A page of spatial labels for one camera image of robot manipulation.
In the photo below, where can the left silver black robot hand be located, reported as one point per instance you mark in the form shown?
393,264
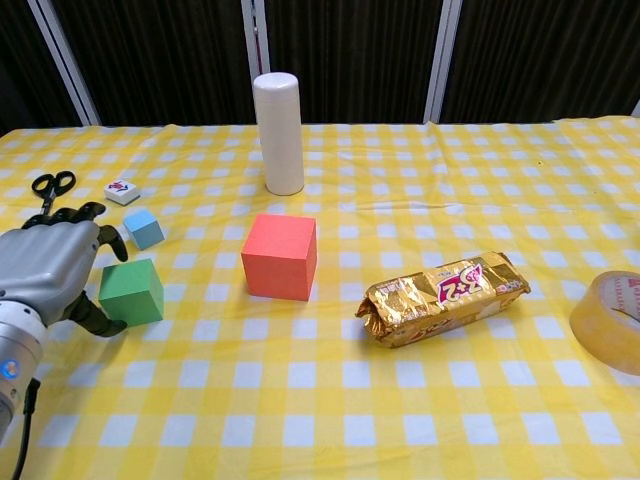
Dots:
45,265

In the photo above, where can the green cube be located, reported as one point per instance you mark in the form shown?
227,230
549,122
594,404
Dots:
132,295

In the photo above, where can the small blue cube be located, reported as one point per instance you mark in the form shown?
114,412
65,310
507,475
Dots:
144,230

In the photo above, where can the red-orange block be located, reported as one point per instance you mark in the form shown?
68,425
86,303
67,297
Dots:
277,260

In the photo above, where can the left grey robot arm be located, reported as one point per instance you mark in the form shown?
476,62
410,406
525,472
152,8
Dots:
15,350

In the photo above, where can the white mahjong tile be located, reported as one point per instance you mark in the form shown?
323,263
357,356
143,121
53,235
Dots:
121,192

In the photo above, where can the white cylinder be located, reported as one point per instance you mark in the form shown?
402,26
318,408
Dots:
282,135

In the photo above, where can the yellow white checked tablecloth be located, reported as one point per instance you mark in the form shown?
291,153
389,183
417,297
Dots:
350,410

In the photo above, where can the gold biscuit packet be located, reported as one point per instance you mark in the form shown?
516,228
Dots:
440,300

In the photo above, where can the clear tape roll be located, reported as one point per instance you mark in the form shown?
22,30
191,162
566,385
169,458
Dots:
600,340

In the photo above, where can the white frame post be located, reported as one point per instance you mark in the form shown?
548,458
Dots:
442,60
255,35
636,110
65,60

